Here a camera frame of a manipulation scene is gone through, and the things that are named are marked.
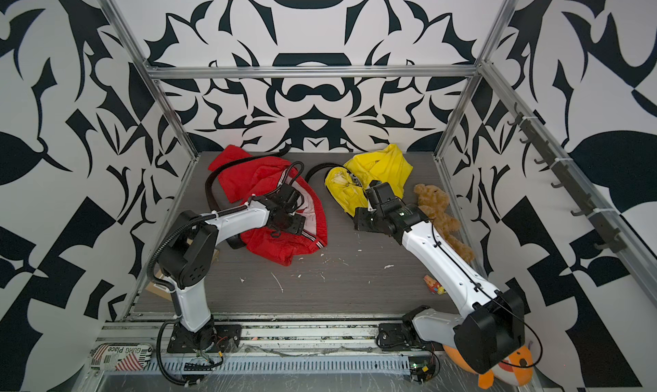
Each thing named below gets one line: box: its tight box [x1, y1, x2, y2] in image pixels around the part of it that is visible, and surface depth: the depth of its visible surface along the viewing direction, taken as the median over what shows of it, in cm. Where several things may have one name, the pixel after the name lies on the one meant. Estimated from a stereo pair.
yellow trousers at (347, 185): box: [324, 143, 415, 217], surface depth 107 cm
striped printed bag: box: [89, 342, 154, 372], surface depth 71 cm
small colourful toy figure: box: [423, 273, 447, 295], surface depth 83 cm
